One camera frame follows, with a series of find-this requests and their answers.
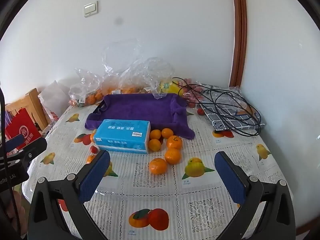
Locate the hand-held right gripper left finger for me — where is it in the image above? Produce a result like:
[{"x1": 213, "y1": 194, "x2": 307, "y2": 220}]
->
[{"x1": 28, "y1": 150, "x2": 111, "y2": 240}]

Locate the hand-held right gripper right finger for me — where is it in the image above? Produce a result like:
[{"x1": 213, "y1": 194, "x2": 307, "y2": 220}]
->
[{"x1": 214, "y1": 151, "x2": 296, "y2": 240}]

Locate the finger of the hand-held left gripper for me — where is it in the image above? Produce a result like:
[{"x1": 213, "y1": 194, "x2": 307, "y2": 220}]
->
[
  {"x1": 5, "y1": 134, "x2": 23, "y2": 153},
  {"x1": 7, "y1": 138, "x2": 48, "y2": 167}
]

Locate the black tray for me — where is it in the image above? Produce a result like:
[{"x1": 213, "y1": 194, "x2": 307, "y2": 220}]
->
[{"x1": 94, "y1": 100, "x2": 107, "y2": 114}]

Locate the person's left hand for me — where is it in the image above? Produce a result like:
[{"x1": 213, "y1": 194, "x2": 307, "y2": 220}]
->
[{"x1": 7, "y1": 191, "x2": 27, "y2": 235}]

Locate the red paper bag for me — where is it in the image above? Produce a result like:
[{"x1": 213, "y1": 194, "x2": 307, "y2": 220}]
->
[{"x1": 5, "y1": 107, "x2": 43, "y2": 148}]

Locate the wooden chair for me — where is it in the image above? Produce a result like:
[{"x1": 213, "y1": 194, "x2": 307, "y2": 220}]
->
[{"x1": 5, "y1": 88, "x2": 49, "y2": 130}]

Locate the blue tissue pack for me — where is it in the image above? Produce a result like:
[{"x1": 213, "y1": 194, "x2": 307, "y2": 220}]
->
[{"x1": 93, "y1": 119, "x2": 152, "y2": 155}]

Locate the grey checked cloth in plastic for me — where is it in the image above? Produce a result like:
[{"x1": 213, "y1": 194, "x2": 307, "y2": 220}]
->
[{"x1": 200, "y1": 85, "x2": 265, "y2": 132}]

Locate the white plastic bag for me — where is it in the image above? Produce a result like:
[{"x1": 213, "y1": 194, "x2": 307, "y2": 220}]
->
[{"x1": 37, "y1": 80, "x2": 70, "y2": 125}]

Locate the small clear bag of tangerines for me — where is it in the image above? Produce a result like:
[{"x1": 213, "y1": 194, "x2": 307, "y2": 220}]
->
[{"x1": 69, "y1": 68, "x2": 104, "y2": 108}]

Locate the purple towel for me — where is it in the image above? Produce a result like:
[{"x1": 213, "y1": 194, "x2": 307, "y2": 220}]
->
[{"x1": 84, "y1": 93, "x2": 195, "y2": 140}]

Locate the bag of red cherry tomatoes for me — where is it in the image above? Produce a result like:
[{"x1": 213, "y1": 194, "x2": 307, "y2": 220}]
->
[{"x1": 180, "y1": 79, "x2": 208, "y2": 108}]

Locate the large clear bag of tangerines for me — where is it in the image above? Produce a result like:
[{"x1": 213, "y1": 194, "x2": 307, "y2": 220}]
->
[{"x1": 101, "y1": 39, "x2": 148, "y2": 95}]

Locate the yellow pomelo in net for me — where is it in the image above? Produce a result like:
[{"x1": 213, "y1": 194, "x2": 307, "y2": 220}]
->
[{"x1": 160, "y1": 79, "x2": 185, "y2": 95}]

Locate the long black cable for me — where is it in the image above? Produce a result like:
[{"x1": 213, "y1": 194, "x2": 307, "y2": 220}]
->
[{"x1": 172, "y1": 77, "x2": 262, "y2": 137}]

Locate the brown wooden door frame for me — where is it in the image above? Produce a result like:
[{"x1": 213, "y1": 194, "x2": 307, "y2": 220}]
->
[{"x1": 229, "y1": 0, "x2": 248, "y2": 88}]

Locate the white light switch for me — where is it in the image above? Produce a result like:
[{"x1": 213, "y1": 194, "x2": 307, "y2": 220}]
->
[{"x1": 83, "y1": 1, "x2": 98, "y2": 17}]

